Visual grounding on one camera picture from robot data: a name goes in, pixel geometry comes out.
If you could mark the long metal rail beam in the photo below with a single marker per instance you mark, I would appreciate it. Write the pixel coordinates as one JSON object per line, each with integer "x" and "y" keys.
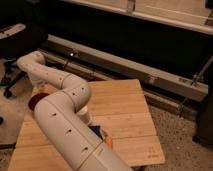
{"x": 152, "y": 76}

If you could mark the orange carrot toy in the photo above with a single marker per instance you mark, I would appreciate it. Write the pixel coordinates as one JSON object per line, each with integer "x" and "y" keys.
{"x": 108, "y": 140}

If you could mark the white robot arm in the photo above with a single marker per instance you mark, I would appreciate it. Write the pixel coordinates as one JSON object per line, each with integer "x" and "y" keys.
{"x": 56, "y": 115}

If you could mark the black office chair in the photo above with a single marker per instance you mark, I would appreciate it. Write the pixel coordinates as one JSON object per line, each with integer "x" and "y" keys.
{"x": 15, "y": 42}

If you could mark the blue block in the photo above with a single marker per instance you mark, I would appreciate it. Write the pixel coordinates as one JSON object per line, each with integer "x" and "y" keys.
{"x": 96, "y": 130}

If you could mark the orange ceramic bowl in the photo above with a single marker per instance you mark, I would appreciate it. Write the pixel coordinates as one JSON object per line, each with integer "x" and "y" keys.
{"x": 35, "y": 99}

